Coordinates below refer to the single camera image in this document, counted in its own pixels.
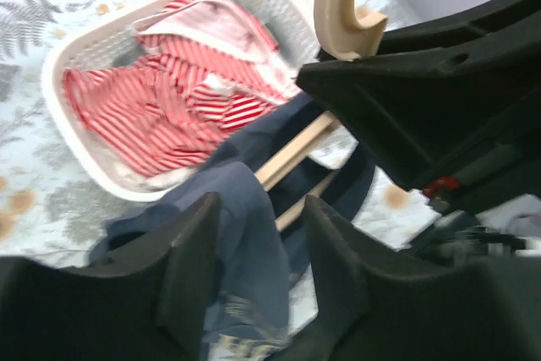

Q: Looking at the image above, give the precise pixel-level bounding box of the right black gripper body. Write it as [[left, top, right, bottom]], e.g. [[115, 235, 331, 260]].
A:
[[375, 0, 541, 260]]

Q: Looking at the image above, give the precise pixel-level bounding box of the blue tank top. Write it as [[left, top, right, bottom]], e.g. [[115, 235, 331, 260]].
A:
[[86, 92, 377, 361]]

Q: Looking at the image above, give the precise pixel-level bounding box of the red striped white garment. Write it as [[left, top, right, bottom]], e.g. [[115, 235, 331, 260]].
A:
[[63, 0, 299, 190]]

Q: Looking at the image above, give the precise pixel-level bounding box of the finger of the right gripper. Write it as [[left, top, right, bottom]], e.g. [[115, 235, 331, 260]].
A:
[[298, 59, 540, 192]]

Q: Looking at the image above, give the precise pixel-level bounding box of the beige wooden hanger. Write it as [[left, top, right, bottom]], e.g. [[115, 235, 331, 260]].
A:
[[253, 0, 389, 231]]

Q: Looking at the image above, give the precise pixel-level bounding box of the white oval laundry basket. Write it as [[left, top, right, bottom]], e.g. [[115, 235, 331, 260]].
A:
[[41, 0, 360, 204]]

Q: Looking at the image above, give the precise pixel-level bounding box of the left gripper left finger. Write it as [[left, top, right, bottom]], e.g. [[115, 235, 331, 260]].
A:
[[1, 193, 220, 360]]

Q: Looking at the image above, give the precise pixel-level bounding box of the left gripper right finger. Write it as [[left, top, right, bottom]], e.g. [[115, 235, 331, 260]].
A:
[[275, 196, 540, 360]]

